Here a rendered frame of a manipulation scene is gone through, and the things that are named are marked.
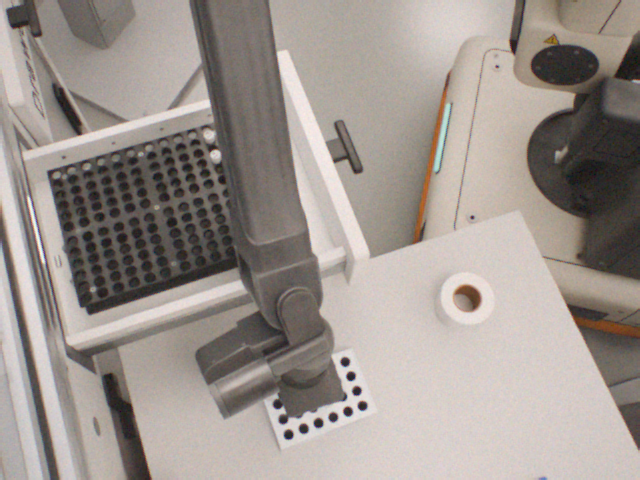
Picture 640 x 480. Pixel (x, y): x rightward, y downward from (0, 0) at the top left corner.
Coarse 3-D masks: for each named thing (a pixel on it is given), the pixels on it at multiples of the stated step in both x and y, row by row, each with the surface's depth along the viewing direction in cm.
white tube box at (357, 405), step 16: (352, 352) 84; (336, 368) 84; (352, 368) 84; (352, 384) 83; (272, 400) 82; (352, 400) 82; (368, 400) 82; (272, 416) 81; (304, 416) 81; (320, 416) 82; (336, 416) 84; (352, 416) 82; (368, 416) 82; (288, 432) 84; (304, 432) 84; (320, 432) 81; (288, 448) 82
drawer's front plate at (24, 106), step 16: (0, 0) 86; (16, 0) 98; (0, 16) 85; (0, 32) 84; (16, 32) 90; (0, 48) 83; (16, 48) 86; (0, 64) 82; (16, 64) 83; (32, 64) 94; (16, 80) 82; (32, 80) 90; (16, 96) 81; (32, 96) 87; (16, 112) 82; (32, 112) 84; (32, 128) 86; (48, 128) 91; (48, 144) 90
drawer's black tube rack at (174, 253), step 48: (144, 144) 82; (192, 144) 86; (96, 192) 80; (144, 192) 84; (192, 192) 83; (96, 240) 78; (144, 240) 78; (192, 240) 82; (96, 288) 76; (144, 288) 79
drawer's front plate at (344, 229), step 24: (288, 72) 83; (288, 96) 84; (288, 120) 89; (312, 120) 81; (312, 144) 80; (312, 168) 83; (336, 192) 78; (336, 216) 78; (336, 240) 83; (360, 240) 76; (360, 264) 77
